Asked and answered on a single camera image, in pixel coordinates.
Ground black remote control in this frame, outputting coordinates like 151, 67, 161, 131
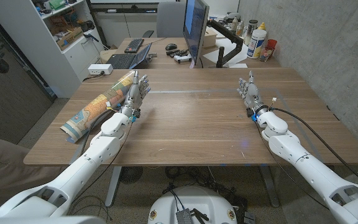
165, 49, 190, 58

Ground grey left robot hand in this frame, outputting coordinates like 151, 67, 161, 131
120, 70, 152, 118

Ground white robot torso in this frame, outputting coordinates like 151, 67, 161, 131
147, 185, 238, 224

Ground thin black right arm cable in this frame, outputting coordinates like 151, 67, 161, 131
253, 121, 329, 210

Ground red cup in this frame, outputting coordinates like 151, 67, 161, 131
265, 39, 278, 52

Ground white paper sheets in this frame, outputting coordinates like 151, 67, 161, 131
202, 37, 249, 65

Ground white power strip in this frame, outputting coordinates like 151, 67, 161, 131
87, 63, 114, 76

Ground grey finned metal module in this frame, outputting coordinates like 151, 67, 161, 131
175, 208, 195, 224

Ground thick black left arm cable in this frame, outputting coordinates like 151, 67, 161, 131
79, 108, 114, 156

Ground thin black floor cable loop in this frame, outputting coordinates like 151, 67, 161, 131
68, 195, 113, 222

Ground cardboard box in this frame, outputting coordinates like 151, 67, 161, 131
56, 26, 84, 50

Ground black floor cable bundle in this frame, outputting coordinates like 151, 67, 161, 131
162, 166, 248, 215

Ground green box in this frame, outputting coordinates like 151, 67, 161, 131
48, 0, 67, 10

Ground open dark laptop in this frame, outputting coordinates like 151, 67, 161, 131
106, 42, 153, 70

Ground white shelf cabinet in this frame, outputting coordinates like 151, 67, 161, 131
0, 0, 105, 99

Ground black keyboard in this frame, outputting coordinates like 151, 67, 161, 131
124, 38, 145, 54

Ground dark lid jar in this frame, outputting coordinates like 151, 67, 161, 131
243, 19, 259, 46

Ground round black fan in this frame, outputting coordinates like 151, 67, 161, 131
119, 166, 144, 185

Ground grey office chair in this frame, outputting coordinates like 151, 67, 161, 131
142, 1, 186, 39

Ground grey table leg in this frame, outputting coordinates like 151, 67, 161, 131
104, 166, 122, 208
258, 164, 281, 208

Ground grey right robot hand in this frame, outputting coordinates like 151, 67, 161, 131
236, 70, 270, 118

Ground clear glass with items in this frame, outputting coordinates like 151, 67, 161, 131
259, 45, 275, 62

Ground colourful map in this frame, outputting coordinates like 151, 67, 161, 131
60, 70, 136, 144

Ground wooden office desk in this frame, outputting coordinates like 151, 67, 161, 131
113, 36, 282, 70

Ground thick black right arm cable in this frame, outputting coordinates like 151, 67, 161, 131
268, 107, 358, 189

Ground white wipes canister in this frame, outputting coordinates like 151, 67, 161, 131
246, 29, 267, 60

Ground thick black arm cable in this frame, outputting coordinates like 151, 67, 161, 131
268, 107, 358, 189
79, 108, 114, 156

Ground black computer monitor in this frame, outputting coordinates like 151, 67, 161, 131
182, 0, 210, 67

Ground white game controller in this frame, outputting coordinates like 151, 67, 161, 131
173, 54, 193, 64

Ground light wooden box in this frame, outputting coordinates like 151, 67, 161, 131
203, 27, 219, 49

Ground person's khaki trouser leg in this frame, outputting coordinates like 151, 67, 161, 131
0, 136, 65, 203

